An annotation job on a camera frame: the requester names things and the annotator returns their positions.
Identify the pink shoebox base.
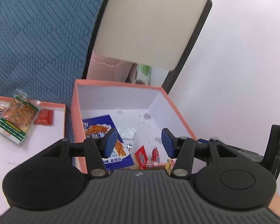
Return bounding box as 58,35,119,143
71,79,196,163

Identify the green clear pickle snack packet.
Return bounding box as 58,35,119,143
0,90,41,146

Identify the dark red sachet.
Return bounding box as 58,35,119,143
34,109,53,125

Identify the white beef snack packet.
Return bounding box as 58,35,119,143
120,128,138,154

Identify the blue white snack packet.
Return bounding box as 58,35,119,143
82,115,134,170

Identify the blue quilted chair cover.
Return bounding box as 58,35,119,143
0,0,113,143

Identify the pink quilted bundle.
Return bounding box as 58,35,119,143
86,51,133,82

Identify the red clear tofu snack packet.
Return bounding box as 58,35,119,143
134,146,175,175

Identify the pink shoebox lid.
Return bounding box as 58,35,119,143
0,102,66,215

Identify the red sausage stick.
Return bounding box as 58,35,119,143
152,147,160,163

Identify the green patterned bag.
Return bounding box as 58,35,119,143
135,64,151,85

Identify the person's right hand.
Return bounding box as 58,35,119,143
269,192,280,218

